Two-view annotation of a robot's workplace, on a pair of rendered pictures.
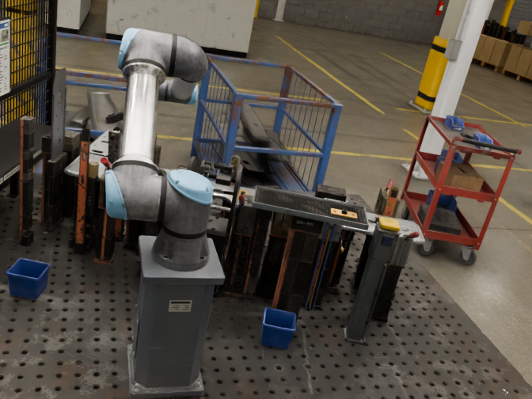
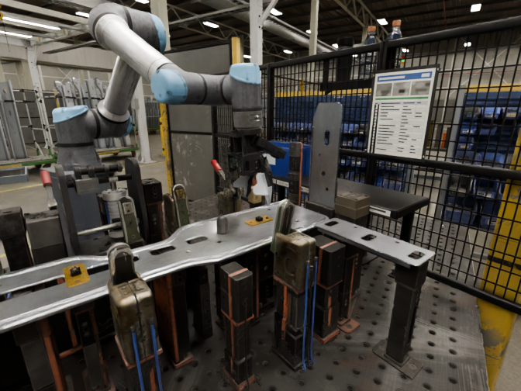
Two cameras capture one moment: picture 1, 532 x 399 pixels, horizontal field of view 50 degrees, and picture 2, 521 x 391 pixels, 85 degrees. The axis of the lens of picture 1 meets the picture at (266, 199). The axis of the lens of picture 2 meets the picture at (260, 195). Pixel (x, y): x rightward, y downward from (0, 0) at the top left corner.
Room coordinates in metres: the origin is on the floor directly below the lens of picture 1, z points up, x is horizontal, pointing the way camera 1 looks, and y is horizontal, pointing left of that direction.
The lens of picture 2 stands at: (2.61, 0.08, 1.32)
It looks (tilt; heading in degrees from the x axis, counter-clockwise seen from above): 17 degrees down; 142
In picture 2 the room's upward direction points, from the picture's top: straight up
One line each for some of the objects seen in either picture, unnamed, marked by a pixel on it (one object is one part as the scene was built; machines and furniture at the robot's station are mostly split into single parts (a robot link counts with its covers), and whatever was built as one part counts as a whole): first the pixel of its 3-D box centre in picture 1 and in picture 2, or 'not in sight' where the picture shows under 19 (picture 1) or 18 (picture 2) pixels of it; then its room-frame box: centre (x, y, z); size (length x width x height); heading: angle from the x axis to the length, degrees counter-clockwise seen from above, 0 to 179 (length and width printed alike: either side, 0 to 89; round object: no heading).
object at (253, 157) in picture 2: not in sight; (247, 151); (1.98, 0.52, 1.21); 0.09 x 0.08 x 0.12; 90
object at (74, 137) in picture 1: (65, 173); (348, 247); (2.11, 0.83, 0.88); 0.08 x 0.08 x 0.36; 1
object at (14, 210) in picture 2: (257, 249); (27, 285); (1.77, -0.01, 0.90); 0.05 x 0.05 x 0.40; 1
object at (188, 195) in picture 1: (185, 199); (74, 123); (1.29, 0.20, 1.27); 0.13 x 0.12 x 0.14; 105
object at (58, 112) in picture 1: (58, 114); (323, 156); (1.99, 0.82, 1.17); 0.12 x 0.01 x 0.34; 1
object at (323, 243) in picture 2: not in sight; (321, 288); (2.17, 0.63, 0.84); 0.11 x 0.10 x 0.28; 1
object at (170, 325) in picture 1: (171, 317); (89, 214); (1.29, 0.19, 0.90); 0.21 x 0.21 x 0.40; 20
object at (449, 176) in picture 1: (451, 186); not in sight; (4.09, -1.36, 0.49); 0.81 x 0.47 x 0.97; 4
